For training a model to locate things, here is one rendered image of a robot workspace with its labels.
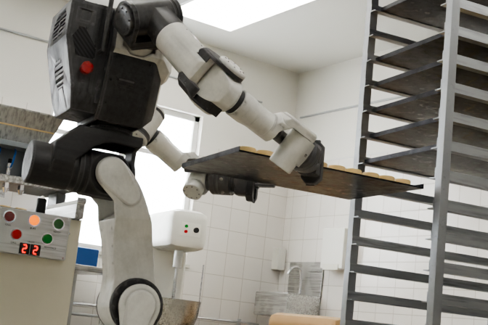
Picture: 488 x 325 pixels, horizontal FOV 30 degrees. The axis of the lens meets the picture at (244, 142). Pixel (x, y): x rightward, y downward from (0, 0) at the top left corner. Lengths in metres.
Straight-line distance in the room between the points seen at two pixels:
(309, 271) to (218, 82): 5.94
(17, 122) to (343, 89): 4.78
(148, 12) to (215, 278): 5.83
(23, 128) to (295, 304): 4.34
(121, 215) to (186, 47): 0.49
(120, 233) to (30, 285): 0.65
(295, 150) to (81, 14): 0.66
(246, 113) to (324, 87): 6.21
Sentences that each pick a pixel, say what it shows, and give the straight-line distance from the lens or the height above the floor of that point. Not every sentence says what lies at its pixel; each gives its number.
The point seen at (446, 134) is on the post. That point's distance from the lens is 2.72.
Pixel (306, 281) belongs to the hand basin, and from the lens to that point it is 8.03.
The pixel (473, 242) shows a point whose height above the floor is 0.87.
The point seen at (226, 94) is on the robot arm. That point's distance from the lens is 2.14.
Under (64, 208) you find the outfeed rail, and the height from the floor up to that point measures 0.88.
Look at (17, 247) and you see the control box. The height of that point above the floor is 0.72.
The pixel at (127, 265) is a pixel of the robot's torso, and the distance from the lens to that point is 2.41.
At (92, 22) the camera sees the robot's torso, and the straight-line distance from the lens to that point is 2.42.
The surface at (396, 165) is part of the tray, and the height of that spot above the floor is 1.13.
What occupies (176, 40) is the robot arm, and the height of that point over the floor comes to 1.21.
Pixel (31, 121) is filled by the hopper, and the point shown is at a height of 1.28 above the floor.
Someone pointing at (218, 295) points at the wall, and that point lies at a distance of 8.01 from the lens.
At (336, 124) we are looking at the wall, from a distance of 8.10.
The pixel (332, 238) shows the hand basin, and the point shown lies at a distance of 7.67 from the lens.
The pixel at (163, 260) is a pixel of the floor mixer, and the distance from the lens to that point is 7.13.
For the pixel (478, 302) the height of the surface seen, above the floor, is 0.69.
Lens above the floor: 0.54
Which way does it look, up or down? 12 degrees up
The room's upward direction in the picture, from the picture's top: 6 degrees clockwise
